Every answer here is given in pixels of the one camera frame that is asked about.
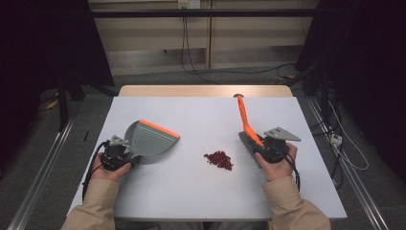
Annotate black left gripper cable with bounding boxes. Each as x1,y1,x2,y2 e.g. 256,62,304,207
81,141,110,203

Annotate aluminium floor rail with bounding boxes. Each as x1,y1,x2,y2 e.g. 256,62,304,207
306,97,391,230
6,114,78,230

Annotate white floor cable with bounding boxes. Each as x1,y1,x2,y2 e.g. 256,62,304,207
327,101,371,172

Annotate grey dustpan with orange edge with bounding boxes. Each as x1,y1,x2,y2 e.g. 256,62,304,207
124,119,181,158

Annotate black hanging wall cable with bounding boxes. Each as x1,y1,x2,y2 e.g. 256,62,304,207
163,15,296,85

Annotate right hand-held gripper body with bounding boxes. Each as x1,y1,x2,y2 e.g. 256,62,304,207
259,126,302,165

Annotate black horizontal bar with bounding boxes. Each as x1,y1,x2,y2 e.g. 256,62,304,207
90,9,320,18

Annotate orange brush with grey bristles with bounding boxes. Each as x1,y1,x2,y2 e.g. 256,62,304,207
236,95,266,161

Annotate person's right hand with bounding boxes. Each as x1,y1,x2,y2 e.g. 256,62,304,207
255,142,299,183

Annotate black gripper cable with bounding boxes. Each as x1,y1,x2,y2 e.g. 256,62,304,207
81,141,110,203
280,149,302,194

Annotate black curtain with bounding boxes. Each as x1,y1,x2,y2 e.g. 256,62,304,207
0,0,115,175
294,0,406,185

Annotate white wall socket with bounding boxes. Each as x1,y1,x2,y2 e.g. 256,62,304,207
177,0,202,10

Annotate person's left hand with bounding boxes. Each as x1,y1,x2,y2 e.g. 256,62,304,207
92,152,133,183

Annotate person's lap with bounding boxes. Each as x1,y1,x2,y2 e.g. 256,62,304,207
114,219,270,230

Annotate black metal stand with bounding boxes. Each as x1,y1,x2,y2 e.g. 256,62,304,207
56,71,87,132

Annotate group of red beans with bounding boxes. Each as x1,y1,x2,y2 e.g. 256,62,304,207
203,149,235,172

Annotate beige wooden shelf unit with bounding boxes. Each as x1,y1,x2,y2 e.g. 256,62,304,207
87,0,320,77

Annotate white table cover board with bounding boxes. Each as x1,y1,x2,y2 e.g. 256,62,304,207
66,96,349,221

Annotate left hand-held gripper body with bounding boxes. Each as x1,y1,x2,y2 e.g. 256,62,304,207
101,134,137,172

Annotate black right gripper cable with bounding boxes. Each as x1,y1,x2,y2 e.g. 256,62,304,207
280,149,302,194

